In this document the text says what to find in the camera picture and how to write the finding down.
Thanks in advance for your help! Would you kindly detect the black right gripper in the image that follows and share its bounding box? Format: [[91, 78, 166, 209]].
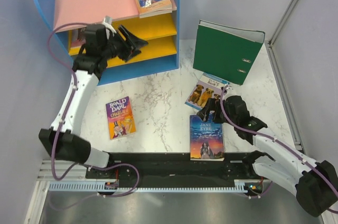
[[196, 97, 238, 126]]

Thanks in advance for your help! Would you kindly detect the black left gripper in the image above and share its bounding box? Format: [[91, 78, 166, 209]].
[[102, 25, 149, 62]]

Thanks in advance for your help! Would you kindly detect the dogs Bark picture book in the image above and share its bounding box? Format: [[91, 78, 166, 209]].
[[185, 73, 230, 110]]

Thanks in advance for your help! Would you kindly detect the red 13-Storey Treehouse book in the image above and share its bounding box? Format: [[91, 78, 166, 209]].
[[139, 6, 177, 18]]

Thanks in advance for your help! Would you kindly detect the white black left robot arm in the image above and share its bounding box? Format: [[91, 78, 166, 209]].
[[39, 23, 148, 178]]

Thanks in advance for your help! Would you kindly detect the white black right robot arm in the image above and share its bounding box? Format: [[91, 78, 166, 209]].
[[197, 96, 337, 217]]

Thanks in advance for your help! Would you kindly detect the Jane Eyre blue book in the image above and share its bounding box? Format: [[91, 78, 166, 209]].
[[190, 114, 224, 161]]

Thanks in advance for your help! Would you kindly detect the pink book on shelf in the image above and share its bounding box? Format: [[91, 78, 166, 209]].
[[70, 27, 86, 49]]

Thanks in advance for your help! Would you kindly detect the green lever arch file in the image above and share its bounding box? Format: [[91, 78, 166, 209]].
[[193, 20, 265, 85]]

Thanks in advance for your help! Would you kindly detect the blue yellow pink bookshelf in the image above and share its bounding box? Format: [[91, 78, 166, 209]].
[[34, 0, 180, 85]]

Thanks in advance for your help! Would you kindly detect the Roald Dahl Charlie book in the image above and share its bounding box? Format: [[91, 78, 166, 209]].
[[106, 96, 136, 140]]

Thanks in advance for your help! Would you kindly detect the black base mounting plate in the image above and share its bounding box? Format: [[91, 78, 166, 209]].
[[85, 152, 261, 189]]

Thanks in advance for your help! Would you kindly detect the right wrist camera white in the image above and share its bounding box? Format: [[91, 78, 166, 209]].
[[221, 85, 236, 96]]

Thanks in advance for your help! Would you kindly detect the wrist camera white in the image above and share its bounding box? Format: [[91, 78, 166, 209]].
[[221, 85, 236, 96], [101, 16, 117, 34]]

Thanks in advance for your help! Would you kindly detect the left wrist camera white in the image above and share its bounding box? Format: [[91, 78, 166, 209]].
[[101, 16, 117, 34]]

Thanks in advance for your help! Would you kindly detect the light blue cable duct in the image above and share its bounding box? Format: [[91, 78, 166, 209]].
[[48, 181, 248, 193]]

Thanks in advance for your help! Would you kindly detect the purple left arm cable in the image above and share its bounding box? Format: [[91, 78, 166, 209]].
[[46, 23, 140, 211]]

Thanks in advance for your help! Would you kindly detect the aluminium frame rail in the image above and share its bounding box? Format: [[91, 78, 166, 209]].
[[267, 0, 300, 48]]

